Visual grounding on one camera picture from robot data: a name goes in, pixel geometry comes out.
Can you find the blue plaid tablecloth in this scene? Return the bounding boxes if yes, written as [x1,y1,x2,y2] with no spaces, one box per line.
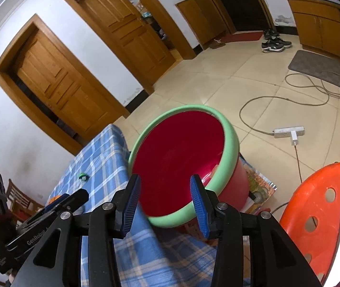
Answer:
[48,124,250,287]

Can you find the grey floor mat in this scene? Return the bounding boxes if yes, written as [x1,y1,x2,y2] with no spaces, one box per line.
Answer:
[287,50,340,92]

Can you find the wooden panel door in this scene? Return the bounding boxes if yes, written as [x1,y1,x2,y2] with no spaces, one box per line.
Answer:
[80,0,176,86]
[16,29,115,133]

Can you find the red doormat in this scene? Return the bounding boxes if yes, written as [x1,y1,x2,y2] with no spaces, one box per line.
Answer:
[222,32,263,43]

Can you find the orange plastic stool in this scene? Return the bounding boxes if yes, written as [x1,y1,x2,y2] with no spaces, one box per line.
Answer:
[279,162,340,287]

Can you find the dark entrance door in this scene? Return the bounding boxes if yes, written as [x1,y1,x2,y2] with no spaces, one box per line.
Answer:
[204,0,270,33]

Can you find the white power strip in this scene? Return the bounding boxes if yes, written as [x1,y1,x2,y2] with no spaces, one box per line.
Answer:
[273,126,305,138]

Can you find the wooden chair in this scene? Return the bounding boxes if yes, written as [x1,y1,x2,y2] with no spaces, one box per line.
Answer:
[7,179,43,225]

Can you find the thin charger cable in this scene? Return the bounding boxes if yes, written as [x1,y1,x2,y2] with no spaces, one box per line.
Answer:
[294,146,303,184]

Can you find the wooden sideboard cabinet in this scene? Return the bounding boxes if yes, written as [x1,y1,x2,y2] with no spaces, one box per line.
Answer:
[286,0,340,66]

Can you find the wooden shoe cabinet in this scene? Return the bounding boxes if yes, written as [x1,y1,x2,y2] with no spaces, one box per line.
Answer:
[175,0,228,51]

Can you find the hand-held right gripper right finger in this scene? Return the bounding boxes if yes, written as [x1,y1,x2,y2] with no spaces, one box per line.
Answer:
[189,174,323,287]

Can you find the colourful printed bag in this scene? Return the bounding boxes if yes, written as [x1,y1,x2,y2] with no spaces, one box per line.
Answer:
[239,155,278,213]

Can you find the brown slipper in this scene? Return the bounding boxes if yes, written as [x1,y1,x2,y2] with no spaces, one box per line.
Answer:
[207,39,227,50]

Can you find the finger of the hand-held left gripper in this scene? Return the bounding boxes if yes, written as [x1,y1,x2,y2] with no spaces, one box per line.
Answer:
[43,194,70,213]
[65,189,89,211]

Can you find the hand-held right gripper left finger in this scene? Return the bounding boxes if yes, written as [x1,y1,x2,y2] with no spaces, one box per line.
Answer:
[10,173,142,287]

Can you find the wooden door frame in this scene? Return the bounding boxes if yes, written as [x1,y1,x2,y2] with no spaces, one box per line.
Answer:
[0,13,131,156]
[59,0,196,95]
[194,0,276,35]

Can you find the red basin with green rim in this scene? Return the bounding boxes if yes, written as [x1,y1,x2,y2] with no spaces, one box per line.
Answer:
[127,105,251,228]

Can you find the grey power cable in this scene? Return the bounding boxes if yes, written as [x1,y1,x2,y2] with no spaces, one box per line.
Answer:
[239,72,340,134]

